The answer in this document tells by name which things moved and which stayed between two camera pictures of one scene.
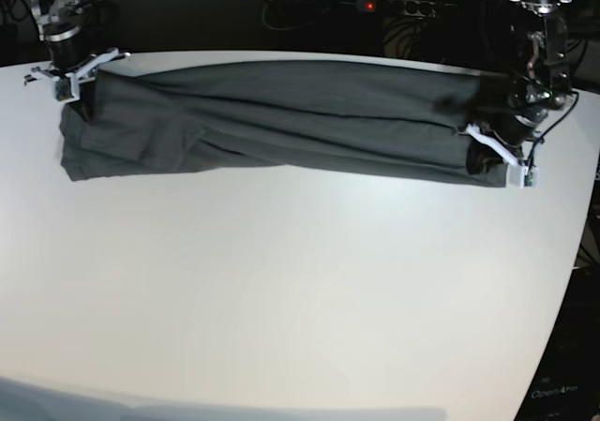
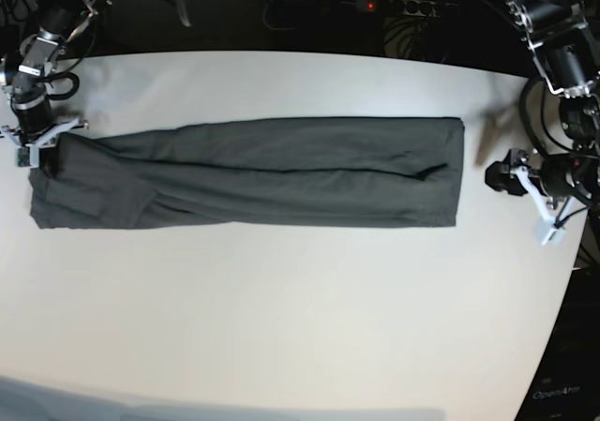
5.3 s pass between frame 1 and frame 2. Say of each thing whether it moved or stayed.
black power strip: stayed
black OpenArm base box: stayed
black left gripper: moved
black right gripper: moved
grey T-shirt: moved
